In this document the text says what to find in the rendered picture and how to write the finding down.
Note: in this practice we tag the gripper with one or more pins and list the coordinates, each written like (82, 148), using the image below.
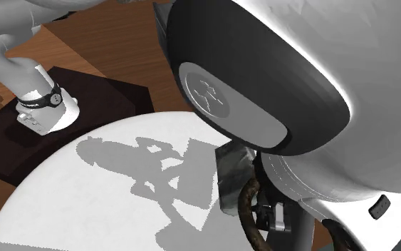
(265, 217)

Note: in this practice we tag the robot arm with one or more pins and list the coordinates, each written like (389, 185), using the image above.
(360, 87)

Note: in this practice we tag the grey metallic crumpled block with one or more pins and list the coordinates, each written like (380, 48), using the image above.
(233, 173)

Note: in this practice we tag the dark robot stand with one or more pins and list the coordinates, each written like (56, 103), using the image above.
(110, 104)

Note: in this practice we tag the white round table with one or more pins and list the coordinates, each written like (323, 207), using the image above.
(64, 208)

